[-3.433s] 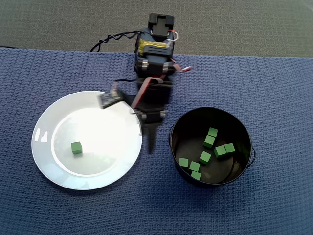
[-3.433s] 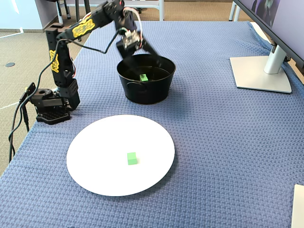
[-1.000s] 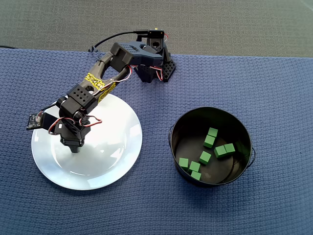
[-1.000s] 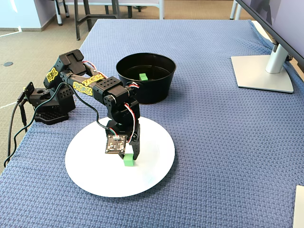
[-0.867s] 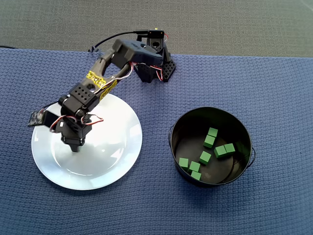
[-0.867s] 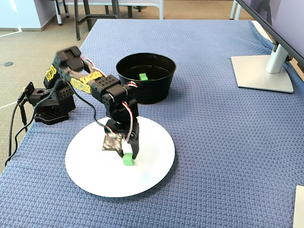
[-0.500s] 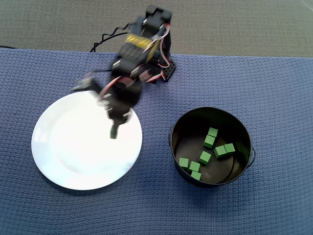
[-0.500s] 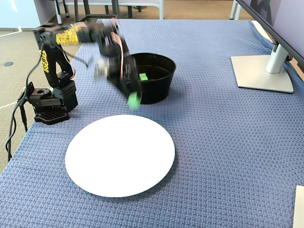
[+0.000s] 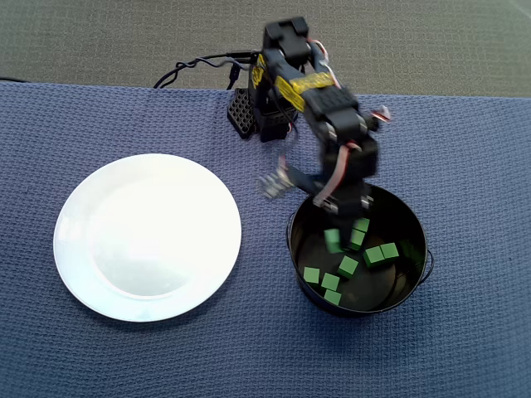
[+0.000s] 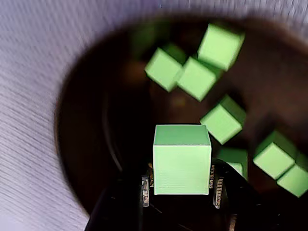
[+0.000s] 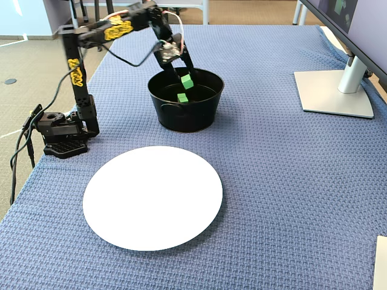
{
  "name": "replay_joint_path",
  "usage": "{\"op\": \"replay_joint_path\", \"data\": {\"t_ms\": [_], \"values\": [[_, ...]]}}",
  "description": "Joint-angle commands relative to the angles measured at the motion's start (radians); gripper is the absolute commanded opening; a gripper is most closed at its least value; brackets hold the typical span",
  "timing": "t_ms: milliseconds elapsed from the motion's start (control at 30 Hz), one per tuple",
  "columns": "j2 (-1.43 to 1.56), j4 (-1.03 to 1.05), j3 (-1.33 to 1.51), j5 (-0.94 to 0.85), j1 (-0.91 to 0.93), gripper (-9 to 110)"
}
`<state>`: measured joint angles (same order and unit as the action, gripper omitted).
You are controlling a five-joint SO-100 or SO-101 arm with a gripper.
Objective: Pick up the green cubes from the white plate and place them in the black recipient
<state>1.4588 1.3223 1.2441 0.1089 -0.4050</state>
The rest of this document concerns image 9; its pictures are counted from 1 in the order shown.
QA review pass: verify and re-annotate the black metal bucket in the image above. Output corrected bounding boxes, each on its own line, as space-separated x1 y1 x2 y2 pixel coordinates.
285 180 435 319

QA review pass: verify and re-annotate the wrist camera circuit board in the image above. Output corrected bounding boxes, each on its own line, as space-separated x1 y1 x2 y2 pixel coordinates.
257 164 327 203

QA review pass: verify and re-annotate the black wavy cable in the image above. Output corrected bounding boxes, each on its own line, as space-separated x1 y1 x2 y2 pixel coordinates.
152 50 261 90

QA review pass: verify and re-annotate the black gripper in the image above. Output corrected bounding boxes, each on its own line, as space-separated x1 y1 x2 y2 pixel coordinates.
313 138 381 252

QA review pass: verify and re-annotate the white round plate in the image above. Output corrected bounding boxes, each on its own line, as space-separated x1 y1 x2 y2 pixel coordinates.
52 153 243 323

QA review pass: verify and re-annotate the blue woven cloth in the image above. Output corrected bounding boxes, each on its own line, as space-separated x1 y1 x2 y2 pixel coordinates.
0 80 531 398

